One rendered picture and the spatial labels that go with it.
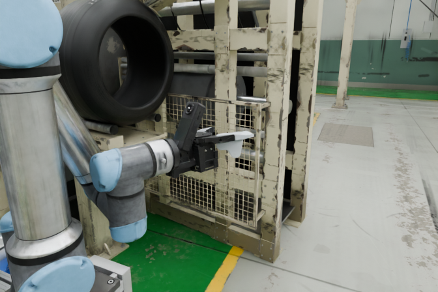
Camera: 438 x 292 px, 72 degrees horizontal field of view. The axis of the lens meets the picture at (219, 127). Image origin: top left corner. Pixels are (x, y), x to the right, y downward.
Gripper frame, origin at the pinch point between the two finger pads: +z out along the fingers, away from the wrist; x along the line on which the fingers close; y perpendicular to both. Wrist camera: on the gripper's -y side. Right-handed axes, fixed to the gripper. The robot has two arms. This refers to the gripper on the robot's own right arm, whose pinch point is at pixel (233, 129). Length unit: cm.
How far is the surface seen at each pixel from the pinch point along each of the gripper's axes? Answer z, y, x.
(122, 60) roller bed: 29, -29, -133
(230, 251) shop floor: 61, 96, -81
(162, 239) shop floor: 34, 91, -119
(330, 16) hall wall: 845, -167, -460
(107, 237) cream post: 2, 79, -128
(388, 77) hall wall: 917, 29, -320
